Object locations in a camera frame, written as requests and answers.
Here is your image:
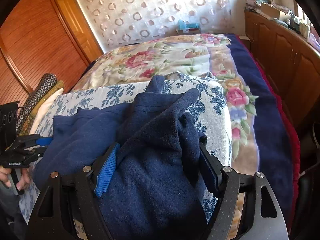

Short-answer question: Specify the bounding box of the navy blue fleece garment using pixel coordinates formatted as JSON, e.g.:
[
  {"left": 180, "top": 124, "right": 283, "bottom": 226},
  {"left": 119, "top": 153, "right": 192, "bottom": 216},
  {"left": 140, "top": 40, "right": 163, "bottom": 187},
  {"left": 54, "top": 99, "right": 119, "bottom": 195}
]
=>
[{"left": 33, "top": 76, "right": 208, "bottom": 239}]

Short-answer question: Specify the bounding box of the person's left hand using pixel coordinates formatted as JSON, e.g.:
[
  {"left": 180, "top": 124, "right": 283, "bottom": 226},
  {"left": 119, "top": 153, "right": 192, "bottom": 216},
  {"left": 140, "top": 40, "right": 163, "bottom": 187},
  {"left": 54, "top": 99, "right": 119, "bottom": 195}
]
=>
[{"left": 0, "top": 166, "right": 31, "bottom": 191}]

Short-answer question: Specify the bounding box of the yellow patterned folded cloth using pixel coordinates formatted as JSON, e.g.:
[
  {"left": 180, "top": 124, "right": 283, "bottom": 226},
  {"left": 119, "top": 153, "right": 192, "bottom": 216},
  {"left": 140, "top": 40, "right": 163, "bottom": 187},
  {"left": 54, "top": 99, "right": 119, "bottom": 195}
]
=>
[{"left": 18, "top": 80, "right": 64, "bottom": 135}]

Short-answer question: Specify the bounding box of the black circle-patterned folded cloth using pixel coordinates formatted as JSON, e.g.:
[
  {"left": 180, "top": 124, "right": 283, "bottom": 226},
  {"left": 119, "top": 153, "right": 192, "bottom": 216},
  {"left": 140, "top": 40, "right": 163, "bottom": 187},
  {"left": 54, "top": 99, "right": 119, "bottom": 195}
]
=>
[{"left": 16, "top": 73, "right": 57, "bottom": 134}]

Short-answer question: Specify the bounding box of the colourful floral navy-edged blanket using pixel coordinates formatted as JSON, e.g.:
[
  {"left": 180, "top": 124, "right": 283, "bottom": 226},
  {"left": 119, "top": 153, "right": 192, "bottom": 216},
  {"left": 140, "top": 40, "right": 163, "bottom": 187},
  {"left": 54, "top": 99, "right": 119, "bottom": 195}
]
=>
[{"left": 72, "top": 34, "right": 300, "bottom": 226}]

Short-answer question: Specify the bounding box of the wooden louvred wardrobe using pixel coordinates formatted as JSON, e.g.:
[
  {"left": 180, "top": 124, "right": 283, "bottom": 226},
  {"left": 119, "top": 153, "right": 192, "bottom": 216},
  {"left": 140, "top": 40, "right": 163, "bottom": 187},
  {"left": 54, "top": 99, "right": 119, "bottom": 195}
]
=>
[{"left": 1, "top": 0, "right": 103, "bottom": 104}]

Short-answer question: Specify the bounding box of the blue floral white bedsheet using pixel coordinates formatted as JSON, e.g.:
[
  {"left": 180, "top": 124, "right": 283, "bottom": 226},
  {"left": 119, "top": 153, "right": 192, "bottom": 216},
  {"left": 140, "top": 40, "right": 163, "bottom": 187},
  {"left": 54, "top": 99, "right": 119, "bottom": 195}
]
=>
[{"left": 19, "top": 74, "right": 231, "bottom": 239}]

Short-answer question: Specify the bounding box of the sheer circle-patterned curtain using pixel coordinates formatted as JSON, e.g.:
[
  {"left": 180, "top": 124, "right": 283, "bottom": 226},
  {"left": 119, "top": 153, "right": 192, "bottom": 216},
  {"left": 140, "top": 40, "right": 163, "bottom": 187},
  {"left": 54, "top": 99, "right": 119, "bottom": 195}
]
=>
[{"left": 78, "top": 0, "right": 233, "bottom": 52}]

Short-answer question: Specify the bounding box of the long wooden sideboard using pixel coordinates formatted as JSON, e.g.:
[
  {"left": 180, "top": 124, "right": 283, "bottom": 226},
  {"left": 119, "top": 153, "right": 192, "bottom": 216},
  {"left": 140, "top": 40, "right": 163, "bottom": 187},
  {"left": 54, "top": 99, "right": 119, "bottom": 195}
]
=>
[{"left": 245, "top": 10, "right": 319, "bottom": 132}]

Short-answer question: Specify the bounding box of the turquoise item by curtain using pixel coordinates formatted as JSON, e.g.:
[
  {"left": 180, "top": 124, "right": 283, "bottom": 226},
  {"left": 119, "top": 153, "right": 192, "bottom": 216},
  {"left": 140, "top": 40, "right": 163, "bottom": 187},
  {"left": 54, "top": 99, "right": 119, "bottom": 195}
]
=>
[{"left": 176, "top": 20, "right": 201, "bottom": 35}]

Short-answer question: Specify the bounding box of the cardboard box on sideboard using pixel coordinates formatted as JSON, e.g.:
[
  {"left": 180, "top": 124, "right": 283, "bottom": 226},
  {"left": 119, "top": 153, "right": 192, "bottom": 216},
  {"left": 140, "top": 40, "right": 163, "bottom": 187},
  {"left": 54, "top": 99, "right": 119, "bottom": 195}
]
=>
[{"left": 260, "top": 3, "right": 289, "bottom": 21}]

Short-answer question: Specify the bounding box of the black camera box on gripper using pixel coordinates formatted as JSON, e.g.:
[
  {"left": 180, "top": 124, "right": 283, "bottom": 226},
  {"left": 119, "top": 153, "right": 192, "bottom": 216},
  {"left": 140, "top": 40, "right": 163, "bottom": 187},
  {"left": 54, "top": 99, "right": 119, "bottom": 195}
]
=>
[{"left": 0, "top": 101, "right": 19, "bottom": 153}]

